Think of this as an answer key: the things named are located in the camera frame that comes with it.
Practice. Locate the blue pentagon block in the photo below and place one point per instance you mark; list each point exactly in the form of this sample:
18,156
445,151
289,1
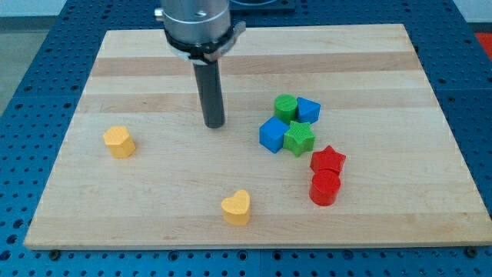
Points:
308,110

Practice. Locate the yellow heart block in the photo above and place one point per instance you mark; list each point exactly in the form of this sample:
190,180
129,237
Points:
236,209

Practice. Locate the wooden board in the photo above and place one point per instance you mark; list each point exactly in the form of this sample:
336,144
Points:
404,183

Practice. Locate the yellow hexagon block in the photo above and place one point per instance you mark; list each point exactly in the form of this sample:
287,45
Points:
119,142

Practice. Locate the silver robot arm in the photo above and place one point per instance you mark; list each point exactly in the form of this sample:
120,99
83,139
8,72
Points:
201,32

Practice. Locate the red star block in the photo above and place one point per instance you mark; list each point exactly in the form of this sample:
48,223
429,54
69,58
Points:
328,159

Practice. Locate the blue cube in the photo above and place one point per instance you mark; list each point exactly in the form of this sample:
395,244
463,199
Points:
271,134

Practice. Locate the green cylinder block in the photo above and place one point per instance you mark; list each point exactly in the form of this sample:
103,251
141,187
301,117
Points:
285,108

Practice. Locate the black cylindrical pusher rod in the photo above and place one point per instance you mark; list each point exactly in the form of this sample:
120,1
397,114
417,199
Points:
209,90

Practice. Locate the green star block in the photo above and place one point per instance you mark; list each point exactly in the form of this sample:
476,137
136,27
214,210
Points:
299,138

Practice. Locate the red cylinder block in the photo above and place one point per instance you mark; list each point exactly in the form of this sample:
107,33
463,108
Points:
325,186

